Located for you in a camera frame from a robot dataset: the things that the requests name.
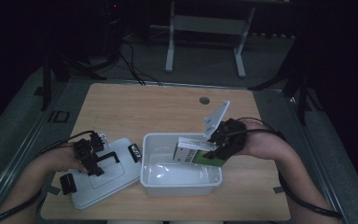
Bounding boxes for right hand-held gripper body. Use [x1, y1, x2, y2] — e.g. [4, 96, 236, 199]
[203, 100, 248, 157]

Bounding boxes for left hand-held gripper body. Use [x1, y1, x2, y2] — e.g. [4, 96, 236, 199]
[73, 132, 110, 168]

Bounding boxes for white lid with black handle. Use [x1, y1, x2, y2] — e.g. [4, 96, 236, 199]
[59, 137, 144, 210]

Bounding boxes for green and white carton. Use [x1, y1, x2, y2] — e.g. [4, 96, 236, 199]
[172, 136, 228, 168]

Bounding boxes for white plastic storage box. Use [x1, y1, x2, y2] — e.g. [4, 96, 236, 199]
[140, 133, 224, 198]

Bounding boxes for person's left hand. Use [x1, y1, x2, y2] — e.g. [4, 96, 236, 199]
[42, 147, 89, 175]

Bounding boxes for person's right hand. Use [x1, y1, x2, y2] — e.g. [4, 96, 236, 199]
[239, 120, 289, 157]

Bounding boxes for black tripod stand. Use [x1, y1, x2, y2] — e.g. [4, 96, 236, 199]
[33, 54, 107, 112]
[247, 38, 324, 126]

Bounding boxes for white metal stand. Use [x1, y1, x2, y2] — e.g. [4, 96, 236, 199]
[164, 0, 257, 79]

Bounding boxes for left hand-held gripper cable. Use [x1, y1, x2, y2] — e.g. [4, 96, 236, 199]
[0, 130, 96, 224]

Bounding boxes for hand-held gripper cable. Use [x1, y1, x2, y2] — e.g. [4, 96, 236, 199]
[0, 130, 96, 224]
[227, 117, 344, 219]

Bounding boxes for black floor cables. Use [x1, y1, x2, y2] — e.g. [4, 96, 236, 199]
[117, 39, 163, 87]

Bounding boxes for right hand-held gripper cable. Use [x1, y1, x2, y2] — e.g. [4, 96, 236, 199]
[227, 117, 344, 219]

